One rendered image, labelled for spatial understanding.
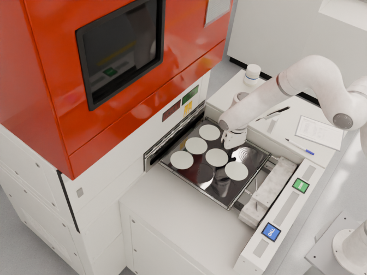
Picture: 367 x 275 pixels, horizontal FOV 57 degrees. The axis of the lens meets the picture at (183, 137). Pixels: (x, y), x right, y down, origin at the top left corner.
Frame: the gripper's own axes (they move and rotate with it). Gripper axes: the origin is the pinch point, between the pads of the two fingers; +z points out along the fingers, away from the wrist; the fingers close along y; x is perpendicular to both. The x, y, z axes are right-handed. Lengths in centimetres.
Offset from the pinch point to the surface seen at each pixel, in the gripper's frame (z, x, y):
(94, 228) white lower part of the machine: 15, -4, -65
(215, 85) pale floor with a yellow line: 92, 131, 86
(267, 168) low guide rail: 7.1, -12.0, 14.5
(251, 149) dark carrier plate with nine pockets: 2.1, -2.2, 10.9
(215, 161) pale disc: 2.0, -1.7, -7.9
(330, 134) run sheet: -4.9, -13.7, 45.7
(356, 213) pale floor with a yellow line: 92, -29, 109
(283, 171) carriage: 4.0, -17.6, 18.1
